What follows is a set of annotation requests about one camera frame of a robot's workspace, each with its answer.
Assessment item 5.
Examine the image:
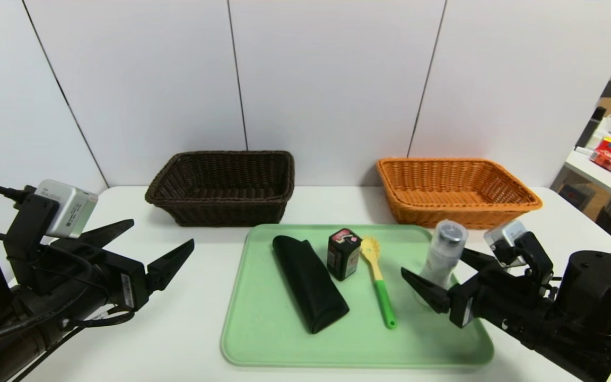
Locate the white side table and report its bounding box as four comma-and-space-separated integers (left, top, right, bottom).
564, 119, 611, 209

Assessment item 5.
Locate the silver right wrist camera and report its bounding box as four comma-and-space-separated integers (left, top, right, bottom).
484, 220, 527, 254

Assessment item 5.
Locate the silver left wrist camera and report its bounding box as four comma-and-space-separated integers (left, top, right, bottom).
35, 179, 99, 239

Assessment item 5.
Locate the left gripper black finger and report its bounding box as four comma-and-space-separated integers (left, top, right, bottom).
146, 239, 195, 292
78, 219, 134, 248

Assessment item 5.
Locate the dark brown wicker basket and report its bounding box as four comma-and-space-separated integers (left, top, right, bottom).
145, 151, 295, 228

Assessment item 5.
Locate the black glasses case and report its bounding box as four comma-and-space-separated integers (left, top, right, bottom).
272, 235, 350, 334

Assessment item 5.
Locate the black upright panel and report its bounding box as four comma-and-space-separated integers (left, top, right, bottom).
575, 107, 606, 149

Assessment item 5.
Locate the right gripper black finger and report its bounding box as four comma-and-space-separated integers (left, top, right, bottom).
400, 266, 451, 314
460, 248, 498, 272

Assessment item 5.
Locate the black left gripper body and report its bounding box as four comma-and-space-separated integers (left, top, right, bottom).
21, 237, 150, 328

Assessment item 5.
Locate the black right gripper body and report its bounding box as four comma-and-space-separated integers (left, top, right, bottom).
447, 267, 552, 350

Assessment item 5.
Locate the small black carton pink top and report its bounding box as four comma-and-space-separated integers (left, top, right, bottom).
327, 228, 362, 281

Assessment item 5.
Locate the orange wicker basket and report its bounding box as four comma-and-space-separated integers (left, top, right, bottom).
376, 158, 543, 230

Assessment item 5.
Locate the yellow spoon with green handle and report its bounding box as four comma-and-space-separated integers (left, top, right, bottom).
360, 236, 397, 329

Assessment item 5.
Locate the red snack package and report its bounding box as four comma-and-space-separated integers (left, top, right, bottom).
590, 151, 611, 174

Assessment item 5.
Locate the light green plastic tray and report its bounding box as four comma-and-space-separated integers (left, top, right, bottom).
221, 223, 494, 368

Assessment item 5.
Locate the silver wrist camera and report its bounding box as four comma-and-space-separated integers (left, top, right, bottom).
484, 220, 527, 254
35, 179, 99, 239

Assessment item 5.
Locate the white bottle with clear cap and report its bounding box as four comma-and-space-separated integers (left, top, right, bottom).
414, 219, 468, 306

